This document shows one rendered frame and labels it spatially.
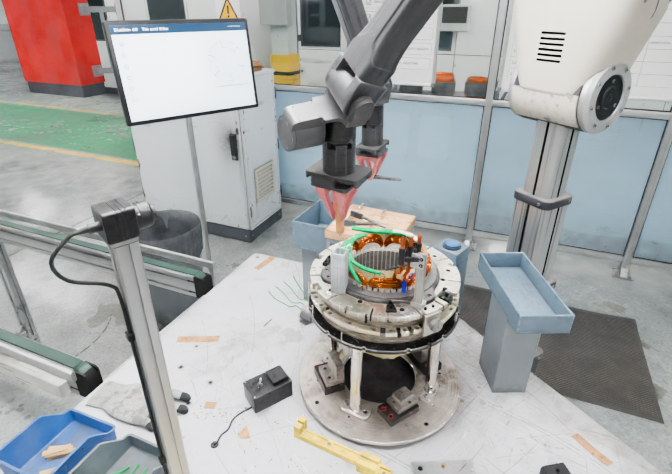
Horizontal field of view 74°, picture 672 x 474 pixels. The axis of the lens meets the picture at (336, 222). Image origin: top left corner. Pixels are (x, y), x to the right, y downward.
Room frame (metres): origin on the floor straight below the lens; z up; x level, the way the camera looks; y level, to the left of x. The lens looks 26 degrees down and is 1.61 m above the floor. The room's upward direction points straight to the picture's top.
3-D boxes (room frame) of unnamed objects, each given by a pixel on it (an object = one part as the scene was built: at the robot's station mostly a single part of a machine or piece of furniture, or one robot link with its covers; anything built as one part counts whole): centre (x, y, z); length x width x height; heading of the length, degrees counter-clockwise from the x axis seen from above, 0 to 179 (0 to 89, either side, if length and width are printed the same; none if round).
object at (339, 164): (0.73, -0.01, 1.37); 0.10 x 0.07 x 0.07; 62
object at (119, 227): (0.49, 0.25, 1.37); 0.06 x 0.04 x 0.04; 132
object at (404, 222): (1.11, -0.10, 1.05); 0.20 x 0.19 x 0.02; 65
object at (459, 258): (1.03, -0.31, 0.91); 0.07 x 0.07 x 0.25; 47
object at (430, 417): (0.81, -0.10, 0.80); 0.39 x 0.39 x 0.01
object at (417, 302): (0.69, -0.16, 1.15); 0.03 x 0.02 x 0.12; 61
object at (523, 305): (0.82, -0.41, 0.92); 0.25 x 0.11 x 0.28; 1
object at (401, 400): (0.71, -0.15, 0.83); 0.05 x 0.04 x 0.02; 123
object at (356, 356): (0.70, -0.04, 0.91); 0.02 x 0.02 x 0.21
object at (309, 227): (1.17, 0.04, 0.92); 0.17 x 0.11 x 0.28; 155
